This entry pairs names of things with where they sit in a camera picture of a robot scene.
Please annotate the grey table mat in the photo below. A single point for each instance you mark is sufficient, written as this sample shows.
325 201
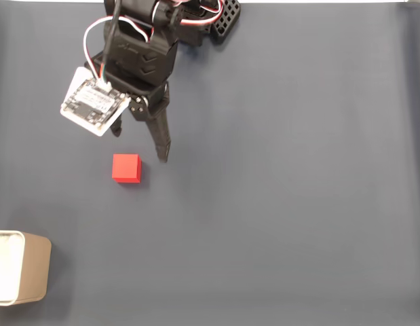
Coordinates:
264 186

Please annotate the beige white box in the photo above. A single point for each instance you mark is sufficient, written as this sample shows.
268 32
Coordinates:
35 268

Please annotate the red cube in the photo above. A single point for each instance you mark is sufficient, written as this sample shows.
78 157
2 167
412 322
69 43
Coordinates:
125 166

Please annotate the white camera board mount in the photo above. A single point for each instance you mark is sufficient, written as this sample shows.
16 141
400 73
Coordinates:
91 102

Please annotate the white padding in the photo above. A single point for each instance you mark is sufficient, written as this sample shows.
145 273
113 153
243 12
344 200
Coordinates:
6 268

